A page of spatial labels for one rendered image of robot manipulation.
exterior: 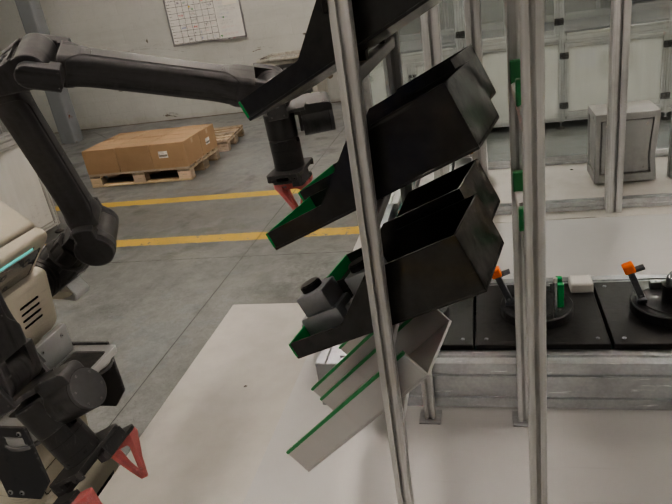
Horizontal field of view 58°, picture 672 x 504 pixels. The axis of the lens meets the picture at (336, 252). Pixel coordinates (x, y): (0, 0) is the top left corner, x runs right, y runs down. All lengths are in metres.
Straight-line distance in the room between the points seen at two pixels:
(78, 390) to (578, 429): 0.82
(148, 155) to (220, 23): 3.65
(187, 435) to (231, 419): 0.09
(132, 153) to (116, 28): 4.13
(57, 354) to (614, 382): 1.04
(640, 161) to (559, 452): 1.38
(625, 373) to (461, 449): 0.32
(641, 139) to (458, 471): 1.49
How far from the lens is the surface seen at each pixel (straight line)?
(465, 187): 0.82
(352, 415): 0.84
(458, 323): 1.27
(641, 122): 2.28
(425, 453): 1.14
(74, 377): 0.88
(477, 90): 0.71
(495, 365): 1.17
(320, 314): 0.82
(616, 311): 1.32
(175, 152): 6.52
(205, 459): 1.23
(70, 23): 11.00
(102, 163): 6.98
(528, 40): 0.59
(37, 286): 1.29
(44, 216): 5.76
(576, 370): 1.19
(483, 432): 1.18
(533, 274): 0.67
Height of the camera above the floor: 1.63
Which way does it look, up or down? 24 degrees down
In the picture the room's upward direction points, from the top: 9 degrees counter-clockwise
